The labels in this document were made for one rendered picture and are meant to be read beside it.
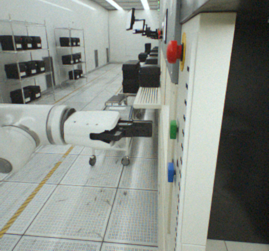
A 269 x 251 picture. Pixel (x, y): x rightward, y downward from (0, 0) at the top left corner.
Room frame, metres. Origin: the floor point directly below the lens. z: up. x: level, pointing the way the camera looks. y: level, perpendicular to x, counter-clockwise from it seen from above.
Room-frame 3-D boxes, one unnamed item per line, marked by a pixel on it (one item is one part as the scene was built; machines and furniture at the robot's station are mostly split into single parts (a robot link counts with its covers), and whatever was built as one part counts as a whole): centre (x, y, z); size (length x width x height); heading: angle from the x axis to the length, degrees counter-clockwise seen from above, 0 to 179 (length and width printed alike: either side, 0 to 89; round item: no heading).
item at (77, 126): (0.43, 0.09, 1.20); 0.11 x 0.10 x 0.07; 84
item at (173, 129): (0.41, -0.08, 1.20); 0.03 x 0.02 x 0.03; 174
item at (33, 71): (4.56, 2.20, 0.81); 0.30 x 0.28 x 0.26; 174
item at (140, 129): (0.40, 0.00, 1.20); 0.07 x 0.03 x 0.03; 84
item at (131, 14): (3.41, -0.08, 1.59); 0.50 x 0.41 x 0.36; 84
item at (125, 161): (2.65, 0.25, 0.24); 0.97 x 0.52 x 0.48; 177
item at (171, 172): (0.41, -0.08, 1.10); 0.03 x 0.02 x 0.03; 174
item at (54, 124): (0.44, 0.15, 1.20); 0.09 x 0.03 x 0.08; 174
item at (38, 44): (4.93, 2.18, 1.31); 0.30 x 0.28 x 0.26; 178
